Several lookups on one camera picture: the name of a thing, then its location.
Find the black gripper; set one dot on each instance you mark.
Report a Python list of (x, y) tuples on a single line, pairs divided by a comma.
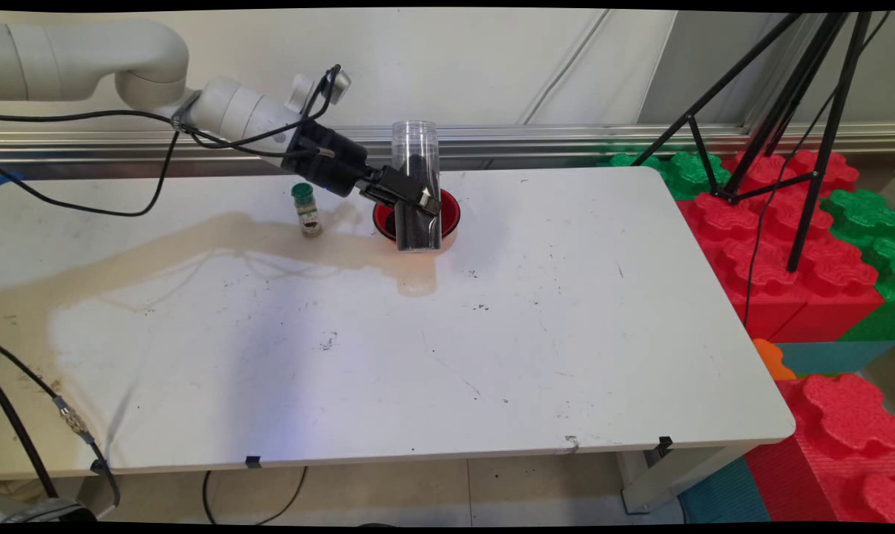
[(328, 159)]

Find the clear jar with black grains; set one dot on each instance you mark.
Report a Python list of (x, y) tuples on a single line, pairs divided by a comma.
[(417, 230)]

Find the red bowl with black rim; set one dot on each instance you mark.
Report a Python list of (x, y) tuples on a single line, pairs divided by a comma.
[(384, 219)]

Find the spice bottle with green cap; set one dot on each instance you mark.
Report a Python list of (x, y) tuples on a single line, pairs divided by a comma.
[(308, 215)]

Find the green foam block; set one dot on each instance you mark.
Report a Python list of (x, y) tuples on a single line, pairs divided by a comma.
[(684, 174), (873, 222)]

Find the red foam block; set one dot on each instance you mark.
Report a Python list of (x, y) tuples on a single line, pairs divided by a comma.
[(788, 274), (840, 445)]

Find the white table leg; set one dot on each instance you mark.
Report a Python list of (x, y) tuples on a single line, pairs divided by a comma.
[(669, 478)]

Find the small blue object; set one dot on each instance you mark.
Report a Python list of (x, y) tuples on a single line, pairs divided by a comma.
[(8, 179)]

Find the orange foam piece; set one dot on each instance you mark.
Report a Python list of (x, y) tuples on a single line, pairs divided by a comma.
[(772, 360)]

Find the black tripod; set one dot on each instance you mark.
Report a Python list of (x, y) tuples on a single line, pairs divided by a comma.
[(825, 148)]

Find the teal foam mat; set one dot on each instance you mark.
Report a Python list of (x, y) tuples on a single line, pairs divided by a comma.
[(725, 493), (833, 357)]

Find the grey device under table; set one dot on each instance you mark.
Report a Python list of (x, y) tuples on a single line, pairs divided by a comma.
[(47, 512)]

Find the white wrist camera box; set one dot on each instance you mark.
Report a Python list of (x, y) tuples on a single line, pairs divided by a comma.
[(302, 89)]

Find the aluminium rail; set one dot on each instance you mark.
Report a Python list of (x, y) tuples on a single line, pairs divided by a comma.
[(566, 141)]

